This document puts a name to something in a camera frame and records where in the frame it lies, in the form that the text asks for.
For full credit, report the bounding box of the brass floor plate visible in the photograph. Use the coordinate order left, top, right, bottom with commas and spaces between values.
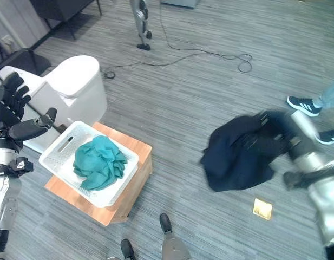
252, 198, 274, 221

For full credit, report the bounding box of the dark navy garment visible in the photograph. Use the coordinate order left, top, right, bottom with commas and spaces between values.
200, 109, 294, 193

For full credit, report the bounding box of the robot's right leg and foot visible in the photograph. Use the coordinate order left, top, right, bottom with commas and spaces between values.
159, 213, 192, 260

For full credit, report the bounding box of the black floor cable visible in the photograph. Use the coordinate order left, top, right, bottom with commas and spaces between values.
100, 0, 253, 80

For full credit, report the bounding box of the white plastic laundry basket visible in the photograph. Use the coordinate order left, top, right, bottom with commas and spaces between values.
38, 120, 139, 209

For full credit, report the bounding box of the black metal-frame furniture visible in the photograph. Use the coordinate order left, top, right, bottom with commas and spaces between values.
29, 0, 103, 51

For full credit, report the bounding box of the person's leg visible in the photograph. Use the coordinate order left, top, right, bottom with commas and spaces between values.
312, 77, 334, 109

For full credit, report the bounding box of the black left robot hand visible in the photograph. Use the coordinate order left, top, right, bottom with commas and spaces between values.
0, 71, 58, 142

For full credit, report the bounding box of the teal cloth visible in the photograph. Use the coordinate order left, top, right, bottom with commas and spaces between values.
73, 135, 128, 191

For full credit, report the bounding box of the wooden stool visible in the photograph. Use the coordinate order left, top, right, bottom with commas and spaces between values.
44, 121, 153, 227

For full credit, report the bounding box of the black bag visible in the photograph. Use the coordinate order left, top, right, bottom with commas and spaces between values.
0, 48, 52, 77

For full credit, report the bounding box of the robot's left foot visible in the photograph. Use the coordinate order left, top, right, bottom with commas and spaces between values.
120, 238, 136, 260

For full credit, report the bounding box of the silver standing robot leg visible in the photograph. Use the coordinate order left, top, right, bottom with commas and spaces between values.
129, 0, 153, 51

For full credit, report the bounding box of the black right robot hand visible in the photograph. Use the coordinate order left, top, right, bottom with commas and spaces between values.
241, 109, 319, 154

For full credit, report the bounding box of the person's dark sneaker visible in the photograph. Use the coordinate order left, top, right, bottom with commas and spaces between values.
315, 129, 334, 145
286, 95, 323, 118

